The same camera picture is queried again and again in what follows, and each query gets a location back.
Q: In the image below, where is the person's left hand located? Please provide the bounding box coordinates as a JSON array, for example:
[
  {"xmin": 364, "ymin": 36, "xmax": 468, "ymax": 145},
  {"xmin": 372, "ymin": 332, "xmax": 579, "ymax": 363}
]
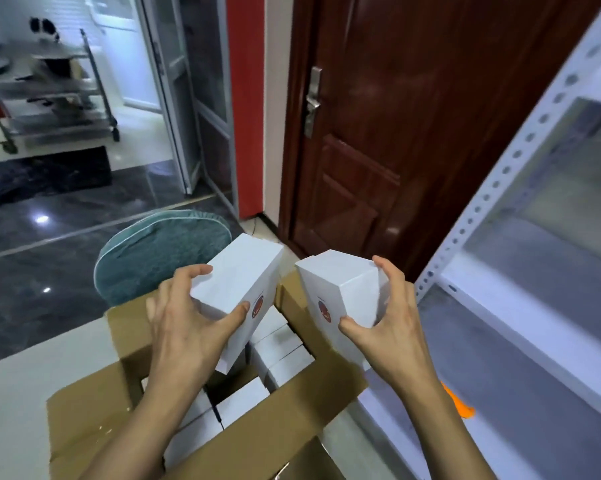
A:
[{"xmin": 145, "ymin": 263, "xmax": 252, "ymax": 396}]

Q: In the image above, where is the person's right hand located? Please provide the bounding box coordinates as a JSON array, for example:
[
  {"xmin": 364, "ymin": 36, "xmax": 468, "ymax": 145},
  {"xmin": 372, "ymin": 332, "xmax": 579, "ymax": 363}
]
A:
[{"xmin": 338, "ymin": 255, "xmax": 440, "ymax": 396}]

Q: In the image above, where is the small white logo box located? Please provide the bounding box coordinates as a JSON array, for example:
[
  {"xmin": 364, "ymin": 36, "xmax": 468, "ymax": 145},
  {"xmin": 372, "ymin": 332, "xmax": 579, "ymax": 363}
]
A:
[
  {"xmin": 189, "ymin": 233, "xmax": 286, "ymax": 376},
  {"xmin": 295, "ymin": 249, "xmax": 392, "ymax": 372}
]

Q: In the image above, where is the orange utility knife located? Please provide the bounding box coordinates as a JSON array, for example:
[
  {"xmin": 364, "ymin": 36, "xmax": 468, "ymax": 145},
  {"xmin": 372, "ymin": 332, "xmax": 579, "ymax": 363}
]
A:
[{"xmin": 442, "ymin": 385, "xmax": 476, "ymax": 420}]

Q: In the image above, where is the stack of small white boxes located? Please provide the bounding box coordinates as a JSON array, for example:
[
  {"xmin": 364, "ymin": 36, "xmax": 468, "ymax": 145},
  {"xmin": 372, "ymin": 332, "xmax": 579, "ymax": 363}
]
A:
[{"xmin": 140, "ymin": 305, "xmax": 316, "ymax": 471}]

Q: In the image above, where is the large brown cardboard box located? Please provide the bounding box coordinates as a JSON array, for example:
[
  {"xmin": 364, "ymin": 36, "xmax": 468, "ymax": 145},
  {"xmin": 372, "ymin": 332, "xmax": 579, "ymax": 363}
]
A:
[{"xmin": 46, "ymin": 269, "xmax": 382, "ymax": 480}]

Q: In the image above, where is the white metal shelving rack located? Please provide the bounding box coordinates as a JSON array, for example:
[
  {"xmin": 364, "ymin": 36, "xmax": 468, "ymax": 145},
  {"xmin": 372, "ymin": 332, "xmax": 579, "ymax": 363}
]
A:
[{"xmin": 345, "ymin": 0, "xmax": 601, "ymax": 480}]

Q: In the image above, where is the teal fabric chair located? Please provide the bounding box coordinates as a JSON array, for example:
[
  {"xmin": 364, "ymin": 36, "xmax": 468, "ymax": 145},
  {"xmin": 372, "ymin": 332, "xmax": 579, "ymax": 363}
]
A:
[{"xmin": 93, "ymin": 209, "xmax": 234, "ymax": 307}]

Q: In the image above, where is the dark floor mat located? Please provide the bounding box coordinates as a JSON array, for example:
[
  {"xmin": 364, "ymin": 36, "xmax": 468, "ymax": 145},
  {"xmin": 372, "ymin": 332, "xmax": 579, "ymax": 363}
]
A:
[{"xmin": 0, "ymin": 145, "xmax": 114, "ymax": 214}]

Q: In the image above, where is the dark wooden door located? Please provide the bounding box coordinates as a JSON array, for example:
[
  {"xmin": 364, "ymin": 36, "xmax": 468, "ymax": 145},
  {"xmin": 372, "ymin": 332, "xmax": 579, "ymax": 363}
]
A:
[{"xmin": 278, "ymin": 0, "xmax": 601, "ymax": 281}]

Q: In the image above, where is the metal trolley cart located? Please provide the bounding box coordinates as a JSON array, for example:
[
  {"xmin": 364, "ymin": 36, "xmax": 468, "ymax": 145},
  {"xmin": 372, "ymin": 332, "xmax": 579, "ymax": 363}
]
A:
[{"xmin": 0, "ymin": 17, "xmax": 122, "ymax": 156}]

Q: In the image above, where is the glass door with metal frame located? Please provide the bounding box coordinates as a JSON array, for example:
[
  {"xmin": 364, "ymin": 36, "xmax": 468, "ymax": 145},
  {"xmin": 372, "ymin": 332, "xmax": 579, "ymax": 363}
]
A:
[{"xmin": 135, "ymin": 0, "xmax": 240, "ymax": 211}]

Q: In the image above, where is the metal door handle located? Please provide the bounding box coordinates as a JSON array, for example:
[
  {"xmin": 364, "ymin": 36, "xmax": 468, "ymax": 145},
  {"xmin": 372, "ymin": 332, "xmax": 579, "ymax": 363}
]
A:
[{"xmin": 302, "ymin": 67, "xmax": 324, "ymax": 139}]

